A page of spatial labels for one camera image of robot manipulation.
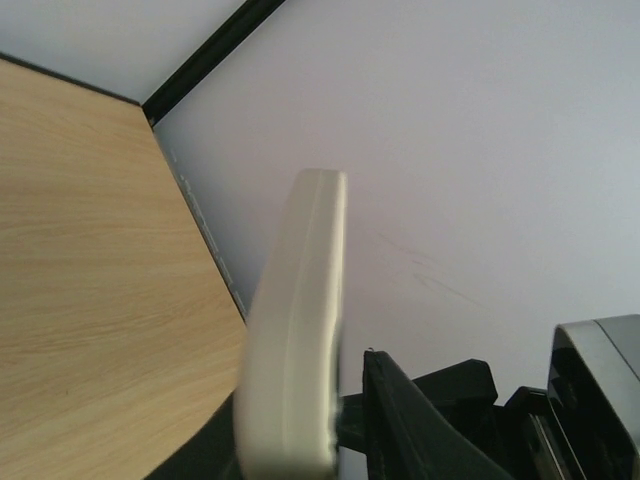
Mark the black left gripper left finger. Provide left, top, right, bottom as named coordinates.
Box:
left=146, top=393, right=243, bottom=480

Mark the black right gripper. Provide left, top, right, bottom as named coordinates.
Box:
left=337, top=359, right=555, bottom=479

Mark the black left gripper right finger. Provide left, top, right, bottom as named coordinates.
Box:
left=362, top=351, right=511, bottom=480

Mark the white phone case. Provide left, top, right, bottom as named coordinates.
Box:
left=233, top=169, right=347, bottom=479

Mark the black enclosure frame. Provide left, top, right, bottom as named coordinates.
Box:
left=0, top=0, right=286, bottom=126

